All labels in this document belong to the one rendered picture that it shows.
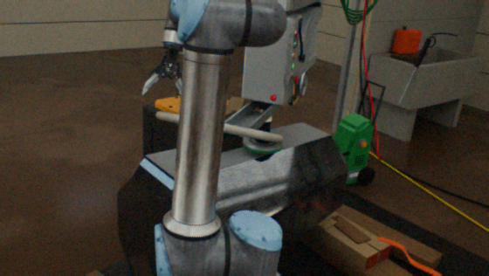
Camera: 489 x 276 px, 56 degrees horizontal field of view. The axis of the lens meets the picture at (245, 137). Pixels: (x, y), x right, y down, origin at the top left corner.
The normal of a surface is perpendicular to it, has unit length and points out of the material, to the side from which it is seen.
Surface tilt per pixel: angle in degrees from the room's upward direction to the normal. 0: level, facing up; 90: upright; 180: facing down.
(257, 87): 90
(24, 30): 90
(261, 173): 45
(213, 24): 87
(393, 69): 90
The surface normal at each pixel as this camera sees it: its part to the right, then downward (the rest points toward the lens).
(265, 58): -0.33, 0.33
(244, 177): 0.52, -0.42
